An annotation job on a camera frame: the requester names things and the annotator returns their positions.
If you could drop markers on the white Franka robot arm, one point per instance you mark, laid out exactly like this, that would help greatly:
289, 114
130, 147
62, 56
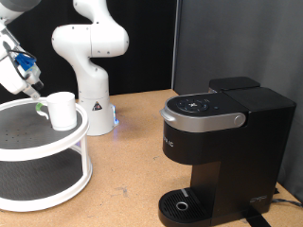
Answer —
91, 82

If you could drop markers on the green tape strip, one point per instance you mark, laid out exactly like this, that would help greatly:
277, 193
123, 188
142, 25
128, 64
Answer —
39, 106

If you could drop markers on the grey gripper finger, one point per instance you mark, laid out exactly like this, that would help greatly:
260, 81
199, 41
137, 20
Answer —
33, 93

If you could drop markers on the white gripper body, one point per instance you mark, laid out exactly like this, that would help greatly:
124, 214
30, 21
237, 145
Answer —
9, 78

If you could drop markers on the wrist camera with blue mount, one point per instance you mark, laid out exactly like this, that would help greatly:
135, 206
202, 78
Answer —
25, 63

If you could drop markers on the black Keurig coffee machine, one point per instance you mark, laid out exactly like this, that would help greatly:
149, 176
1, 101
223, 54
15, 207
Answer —
246, 164

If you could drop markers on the white two-tier turntable shelf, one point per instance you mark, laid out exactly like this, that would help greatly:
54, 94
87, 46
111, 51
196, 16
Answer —
31, 151

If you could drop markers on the white mug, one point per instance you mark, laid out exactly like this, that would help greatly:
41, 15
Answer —
63, 110

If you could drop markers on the black drip tray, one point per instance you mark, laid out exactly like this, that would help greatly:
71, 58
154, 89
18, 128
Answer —
189, 205

